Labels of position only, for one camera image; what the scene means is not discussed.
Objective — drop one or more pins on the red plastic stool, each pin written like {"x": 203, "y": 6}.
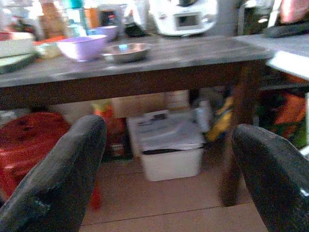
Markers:
{"x": 26, "y": 145}

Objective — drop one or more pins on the yellow blue bag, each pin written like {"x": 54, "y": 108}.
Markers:
{"x": 222, "y": 120}

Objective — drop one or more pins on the green cutting board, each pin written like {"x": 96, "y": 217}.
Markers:
{"x": 14, "y": 63}

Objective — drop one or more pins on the dark wooden table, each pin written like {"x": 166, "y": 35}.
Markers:
{"x": 169, "y": 70}

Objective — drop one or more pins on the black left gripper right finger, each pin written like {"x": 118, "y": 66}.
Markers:
{"x": 272, "y": 174}

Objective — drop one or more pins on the small purple plastic bowl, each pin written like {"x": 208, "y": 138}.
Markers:
{"x": 106, "y": 31}

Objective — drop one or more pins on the orange plastic bag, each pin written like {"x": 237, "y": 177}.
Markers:
{"x": 289, "y": 111}

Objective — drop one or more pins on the teal canister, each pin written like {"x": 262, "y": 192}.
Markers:
{"x": 75, "y": 17}

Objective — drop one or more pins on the cardboard box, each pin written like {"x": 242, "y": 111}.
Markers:
{"x": 140, "y": 104}

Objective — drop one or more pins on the shiny metal bowl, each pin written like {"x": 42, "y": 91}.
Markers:
{"x": 126, "y": 51}

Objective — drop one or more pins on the white kitchen appliance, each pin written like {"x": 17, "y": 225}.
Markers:
{"x": 186, "y": 17}

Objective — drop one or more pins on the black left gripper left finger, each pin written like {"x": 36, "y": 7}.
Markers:
{"x": 60, "y": 174}

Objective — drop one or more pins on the large purple plastic bowl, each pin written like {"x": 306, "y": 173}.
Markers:
{"x": 81, "y": 47}

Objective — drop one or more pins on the white plastic bin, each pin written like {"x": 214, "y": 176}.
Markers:
{"x": 169, "y": 149}

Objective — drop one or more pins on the white rectangular dish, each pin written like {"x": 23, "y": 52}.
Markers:
{"x": 15, "y": 45}

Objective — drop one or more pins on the orange container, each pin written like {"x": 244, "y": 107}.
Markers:
{"x": 91, "y": 17}

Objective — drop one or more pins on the orange snack package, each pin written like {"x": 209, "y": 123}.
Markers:
{"x": 111, "y": 128}

